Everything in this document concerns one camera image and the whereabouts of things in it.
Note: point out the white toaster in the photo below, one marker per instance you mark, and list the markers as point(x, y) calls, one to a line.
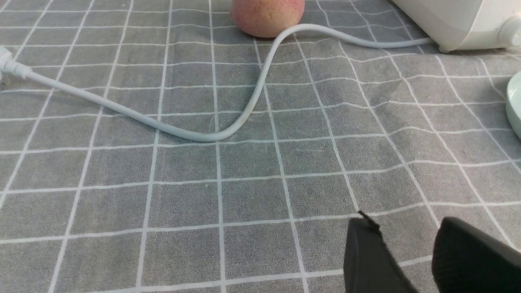
point(467, 24)

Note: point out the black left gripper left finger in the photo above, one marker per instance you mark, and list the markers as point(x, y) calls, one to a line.
point(369, 266)

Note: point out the pink peach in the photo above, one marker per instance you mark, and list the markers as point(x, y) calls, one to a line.
point(266, 18)

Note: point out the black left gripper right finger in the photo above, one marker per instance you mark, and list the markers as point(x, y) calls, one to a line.
point(467, 260)

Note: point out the light green plate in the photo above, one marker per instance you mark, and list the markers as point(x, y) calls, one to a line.
point(513, 104)

